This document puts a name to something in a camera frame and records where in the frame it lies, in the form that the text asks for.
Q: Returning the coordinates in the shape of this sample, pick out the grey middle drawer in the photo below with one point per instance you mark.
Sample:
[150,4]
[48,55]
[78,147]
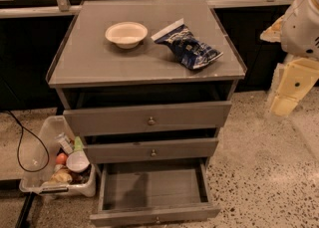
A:
[151,150]

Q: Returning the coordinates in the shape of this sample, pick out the blue chip bag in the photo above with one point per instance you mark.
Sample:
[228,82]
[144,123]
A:
[190,52]

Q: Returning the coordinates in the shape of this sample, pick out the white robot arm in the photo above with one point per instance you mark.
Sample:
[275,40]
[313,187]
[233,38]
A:
[298,33]

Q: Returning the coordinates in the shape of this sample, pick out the white bottle in bin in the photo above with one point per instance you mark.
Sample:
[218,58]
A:
[65,143]

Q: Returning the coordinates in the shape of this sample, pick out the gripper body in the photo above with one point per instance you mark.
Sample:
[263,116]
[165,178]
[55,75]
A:
[301,29]

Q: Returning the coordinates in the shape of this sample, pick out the white bowl in bin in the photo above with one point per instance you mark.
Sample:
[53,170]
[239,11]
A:
[77,162]

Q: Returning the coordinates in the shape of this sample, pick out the grey top drawer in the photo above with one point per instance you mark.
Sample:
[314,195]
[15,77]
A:
[140,119]

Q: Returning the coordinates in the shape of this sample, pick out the grey drawer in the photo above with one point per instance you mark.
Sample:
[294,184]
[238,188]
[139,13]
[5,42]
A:
[151,150]
[154,192]
[140,119]

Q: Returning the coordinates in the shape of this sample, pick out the clear plastic storage bin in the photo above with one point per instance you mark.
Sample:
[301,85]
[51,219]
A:
[43,175]

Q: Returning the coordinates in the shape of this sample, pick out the orange ball in bin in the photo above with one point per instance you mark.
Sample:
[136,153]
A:
[61,158]

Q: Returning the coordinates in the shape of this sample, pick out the green bottle in bin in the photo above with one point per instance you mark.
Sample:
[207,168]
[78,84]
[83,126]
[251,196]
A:
[78,146]

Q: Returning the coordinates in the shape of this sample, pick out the grey drawer cabinet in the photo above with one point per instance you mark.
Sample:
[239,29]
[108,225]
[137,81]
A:
[90,72]

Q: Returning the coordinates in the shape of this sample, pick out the grey bottom drawer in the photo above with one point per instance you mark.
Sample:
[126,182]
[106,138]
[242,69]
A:
[154,192]

